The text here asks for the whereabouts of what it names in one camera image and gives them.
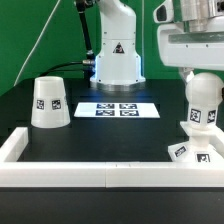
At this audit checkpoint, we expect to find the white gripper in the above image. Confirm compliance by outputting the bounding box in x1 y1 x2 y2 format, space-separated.
153 0 224 85

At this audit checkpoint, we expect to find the white lamp base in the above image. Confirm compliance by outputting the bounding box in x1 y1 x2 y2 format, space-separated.
168 121 224 163

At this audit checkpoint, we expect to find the white lamp shade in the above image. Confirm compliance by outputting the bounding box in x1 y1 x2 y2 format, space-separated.
31 76 70 128

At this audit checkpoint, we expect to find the white thin cable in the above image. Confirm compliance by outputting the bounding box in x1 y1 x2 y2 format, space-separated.
13 0 63 88

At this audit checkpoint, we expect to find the black cable with connector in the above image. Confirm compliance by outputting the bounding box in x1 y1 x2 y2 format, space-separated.
42 0 97 76

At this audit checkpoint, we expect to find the white marker tag sheet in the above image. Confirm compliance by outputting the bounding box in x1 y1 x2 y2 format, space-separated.
74 102 160 118

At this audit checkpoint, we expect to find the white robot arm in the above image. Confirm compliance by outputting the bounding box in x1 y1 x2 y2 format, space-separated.
74 0 224 91

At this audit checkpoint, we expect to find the white fence frame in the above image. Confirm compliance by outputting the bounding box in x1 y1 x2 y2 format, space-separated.
0 127 224 188

